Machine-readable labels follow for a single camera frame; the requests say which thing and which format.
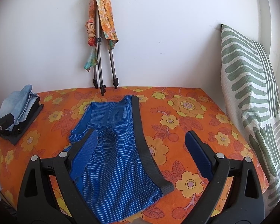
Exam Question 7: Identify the blue striped shorts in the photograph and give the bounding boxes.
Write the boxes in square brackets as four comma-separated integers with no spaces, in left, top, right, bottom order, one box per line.
[69,95,174,223]

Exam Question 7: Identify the folded black garment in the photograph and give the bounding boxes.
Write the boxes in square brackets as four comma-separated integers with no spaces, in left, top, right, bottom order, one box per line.
[1,97,43,145]

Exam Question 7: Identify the folded light blue jeans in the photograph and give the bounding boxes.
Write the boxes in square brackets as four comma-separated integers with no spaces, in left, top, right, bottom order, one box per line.
[0,84,39,131]

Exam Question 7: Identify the orange floral bed sheet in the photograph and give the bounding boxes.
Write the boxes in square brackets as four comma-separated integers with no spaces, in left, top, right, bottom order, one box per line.
[0,86,268,223]

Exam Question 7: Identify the green striped white pillow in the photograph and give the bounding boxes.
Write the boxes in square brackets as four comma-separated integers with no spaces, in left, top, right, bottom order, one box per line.
[221,24,280,213]

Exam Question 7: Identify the grey metal tripod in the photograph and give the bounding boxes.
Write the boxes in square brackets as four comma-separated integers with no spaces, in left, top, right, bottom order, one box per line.
[94,7,119,96]

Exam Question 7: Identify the orange floral scarf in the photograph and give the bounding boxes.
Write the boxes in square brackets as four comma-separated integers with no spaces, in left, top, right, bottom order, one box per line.
[84,0,118,71]

